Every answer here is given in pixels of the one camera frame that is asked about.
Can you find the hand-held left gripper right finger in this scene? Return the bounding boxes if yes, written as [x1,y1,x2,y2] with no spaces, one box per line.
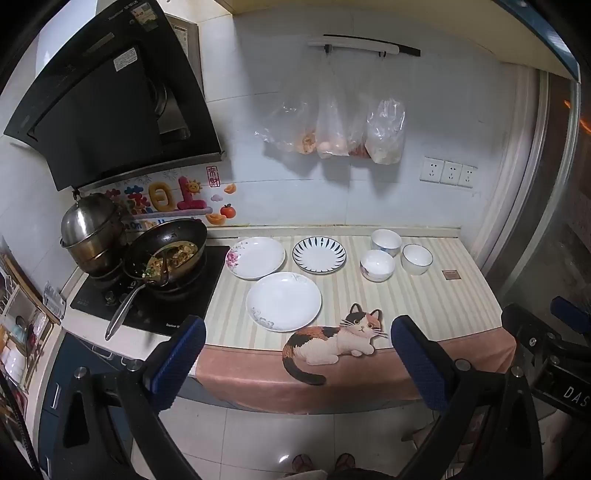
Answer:
[390,315,546,480]

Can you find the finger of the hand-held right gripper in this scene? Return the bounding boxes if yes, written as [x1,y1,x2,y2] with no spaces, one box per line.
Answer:
[501,302,561,370]
[551,296,591,330]

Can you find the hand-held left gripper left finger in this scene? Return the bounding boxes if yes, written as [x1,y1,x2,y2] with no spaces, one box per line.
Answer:
[48,315,207,480]

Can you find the white bowl with dark rim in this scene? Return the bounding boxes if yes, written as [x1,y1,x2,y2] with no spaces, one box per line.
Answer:
[401,244,434,276]

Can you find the white bowl with colourful print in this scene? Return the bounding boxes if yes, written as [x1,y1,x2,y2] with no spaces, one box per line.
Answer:
[360,250,396,282]
[370,229,402,258]

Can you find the white plate with grey flowers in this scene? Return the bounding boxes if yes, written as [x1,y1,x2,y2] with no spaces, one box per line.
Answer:
[246,272,322,332]

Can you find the white plate with pink flowers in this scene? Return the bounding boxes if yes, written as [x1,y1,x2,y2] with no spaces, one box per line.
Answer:
[225,237,287,280]

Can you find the white plate with blue stripes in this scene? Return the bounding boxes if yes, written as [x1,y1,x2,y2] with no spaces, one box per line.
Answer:
[292,235,347,274]

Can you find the striped cat print mat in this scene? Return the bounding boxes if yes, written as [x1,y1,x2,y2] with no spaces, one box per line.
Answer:
[194,235,518,415]

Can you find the black glass cooktop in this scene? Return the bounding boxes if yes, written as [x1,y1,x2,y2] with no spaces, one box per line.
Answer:
[69,244,232,337]

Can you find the cooked vegetable dish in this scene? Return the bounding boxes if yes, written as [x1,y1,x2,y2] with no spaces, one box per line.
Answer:
[145,241,199,278]

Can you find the blue base cabinet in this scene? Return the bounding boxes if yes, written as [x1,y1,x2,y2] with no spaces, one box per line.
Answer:
[39,332,148,467]

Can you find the wooden shelf rack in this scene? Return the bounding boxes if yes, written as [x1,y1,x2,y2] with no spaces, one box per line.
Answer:
[0,251,61,393]

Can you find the steel stacked steamer pot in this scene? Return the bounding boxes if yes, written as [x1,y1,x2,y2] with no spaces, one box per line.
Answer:
[60,193,127,278]

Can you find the clear plastic bag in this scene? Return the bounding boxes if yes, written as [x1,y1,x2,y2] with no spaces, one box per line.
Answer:
[348,92,372,160]
[254,92,319,155]
[365,98,407,165]
[316,60,352,160]

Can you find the black range hood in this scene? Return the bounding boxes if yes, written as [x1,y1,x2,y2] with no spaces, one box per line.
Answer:
[4,0,227,192]

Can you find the black wok with steel handle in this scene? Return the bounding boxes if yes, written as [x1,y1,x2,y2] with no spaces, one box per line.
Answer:
[105,219,208,341]

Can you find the metal sliding door frame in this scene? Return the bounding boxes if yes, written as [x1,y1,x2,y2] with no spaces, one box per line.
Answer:
[480,65,591,315]

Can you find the colourful wall sticker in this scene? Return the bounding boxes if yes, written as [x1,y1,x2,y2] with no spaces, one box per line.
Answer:
[95,164,238,232]

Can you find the blue wall cabinet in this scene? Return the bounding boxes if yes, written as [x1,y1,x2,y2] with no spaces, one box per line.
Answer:
[489,0,580,79]

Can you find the white wall hook rail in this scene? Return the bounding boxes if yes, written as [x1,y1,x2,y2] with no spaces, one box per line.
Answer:
[307,34,422,58]

